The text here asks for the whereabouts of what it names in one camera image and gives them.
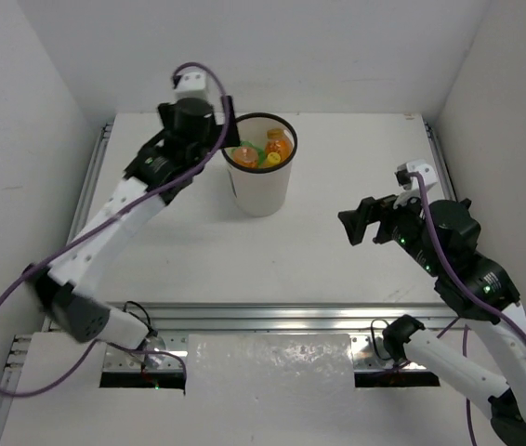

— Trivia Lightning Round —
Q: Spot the orange juice bottle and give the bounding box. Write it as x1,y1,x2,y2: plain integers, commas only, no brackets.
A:
231,146,258,168
265,128,293,161

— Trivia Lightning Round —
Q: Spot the aluminium side rail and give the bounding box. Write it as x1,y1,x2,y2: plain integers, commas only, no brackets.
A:
420,118,487,289
42,119,115,326

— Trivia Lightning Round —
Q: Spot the right aluminium side rail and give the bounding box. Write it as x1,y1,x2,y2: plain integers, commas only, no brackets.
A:
420,118,487,289

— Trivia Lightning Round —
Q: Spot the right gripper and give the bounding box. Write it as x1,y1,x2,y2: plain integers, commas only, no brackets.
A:
338,183,442,275

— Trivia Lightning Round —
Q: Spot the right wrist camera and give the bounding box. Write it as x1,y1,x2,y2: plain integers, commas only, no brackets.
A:
393,159,439,208

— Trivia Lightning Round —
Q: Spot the clear bottle yellow cap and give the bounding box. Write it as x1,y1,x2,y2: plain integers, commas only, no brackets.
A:
259,152,283,169

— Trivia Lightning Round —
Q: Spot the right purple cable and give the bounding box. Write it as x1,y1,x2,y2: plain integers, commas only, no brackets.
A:
411,171,526,446

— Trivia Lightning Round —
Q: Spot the aluminium front rail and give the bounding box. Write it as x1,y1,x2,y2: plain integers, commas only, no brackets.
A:
46,302,459,334

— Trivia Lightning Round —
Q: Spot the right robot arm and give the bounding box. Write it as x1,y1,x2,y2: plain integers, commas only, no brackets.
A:
338,195,526,445

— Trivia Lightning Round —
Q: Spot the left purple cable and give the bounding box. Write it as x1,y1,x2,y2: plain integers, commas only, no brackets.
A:
0,62,230,399

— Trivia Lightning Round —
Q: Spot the purple cable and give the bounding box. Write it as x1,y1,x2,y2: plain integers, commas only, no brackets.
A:
411,171,526,446
0,62,230,399

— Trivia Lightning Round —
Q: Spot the left aluminium side rail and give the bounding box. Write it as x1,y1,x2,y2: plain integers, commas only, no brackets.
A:
42,119,115,326

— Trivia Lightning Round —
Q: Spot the green plastic bottle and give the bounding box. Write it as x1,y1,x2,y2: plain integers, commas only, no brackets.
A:
240,140,267,164

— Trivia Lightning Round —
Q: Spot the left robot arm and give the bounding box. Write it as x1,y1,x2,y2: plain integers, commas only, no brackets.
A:
26,95,239,349

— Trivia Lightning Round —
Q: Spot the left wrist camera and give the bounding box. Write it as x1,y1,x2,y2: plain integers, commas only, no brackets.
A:
172,70,209,101

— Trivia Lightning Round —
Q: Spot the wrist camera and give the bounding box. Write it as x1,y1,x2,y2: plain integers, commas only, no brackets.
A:
393,159,439,208
172,70,209,101

